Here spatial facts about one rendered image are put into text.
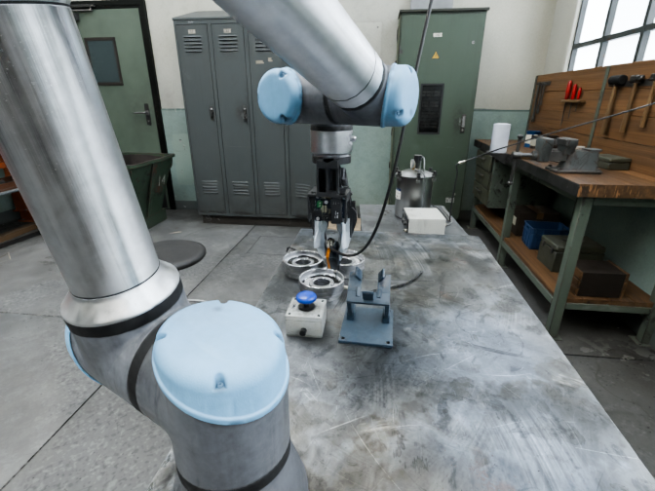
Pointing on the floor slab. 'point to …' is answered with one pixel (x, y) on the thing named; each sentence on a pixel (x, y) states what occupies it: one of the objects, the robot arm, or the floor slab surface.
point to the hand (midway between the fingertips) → (332, 251)
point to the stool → (180, 254)
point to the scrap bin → (149, 182)
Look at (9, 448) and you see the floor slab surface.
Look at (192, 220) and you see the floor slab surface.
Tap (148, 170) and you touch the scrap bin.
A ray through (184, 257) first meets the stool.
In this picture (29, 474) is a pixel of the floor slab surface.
